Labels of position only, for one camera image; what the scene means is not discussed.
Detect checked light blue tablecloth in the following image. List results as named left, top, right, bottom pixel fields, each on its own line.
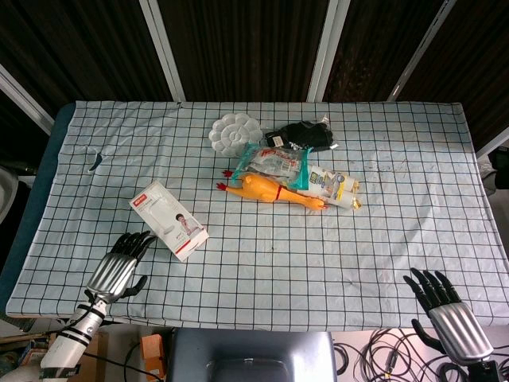
left=6, top=100, right=509, bottom=333

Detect black gloves in bag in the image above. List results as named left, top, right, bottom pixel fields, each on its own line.
left=264, top=121, right=337, bottom=152

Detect blue table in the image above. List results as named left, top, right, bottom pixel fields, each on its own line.
left=0, top=102, right=77, bottom=315

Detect teal clear snack bag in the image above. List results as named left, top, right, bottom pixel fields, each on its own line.
left=231, top=143, right=314, bottom=191

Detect white flower paint palette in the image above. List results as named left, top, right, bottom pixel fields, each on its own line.
left=208, top=112, right=264, bottom=157

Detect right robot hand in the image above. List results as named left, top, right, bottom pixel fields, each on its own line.
left=402, top=267, right=495, bottom=366

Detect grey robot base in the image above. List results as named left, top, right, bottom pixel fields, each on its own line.
left=165, top=328, right=338, bottom=382

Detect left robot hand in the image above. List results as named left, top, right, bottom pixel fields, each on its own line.
left=85, top=230, right=157, bottom=306

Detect yellow rubber chicken toy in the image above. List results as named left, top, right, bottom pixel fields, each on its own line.
left=216, top=170, right=329, bottom=212

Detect white packaged roll blue label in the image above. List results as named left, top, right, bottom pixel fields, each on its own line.
left=296, top=162, right=363, bottom=210

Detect black cable bundle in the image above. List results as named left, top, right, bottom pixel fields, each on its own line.
left=332, top=328, right=509, bottom=382

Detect white product box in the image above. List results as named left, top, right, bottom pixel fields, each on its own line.
left=128, top=180, right=210, bottom=263

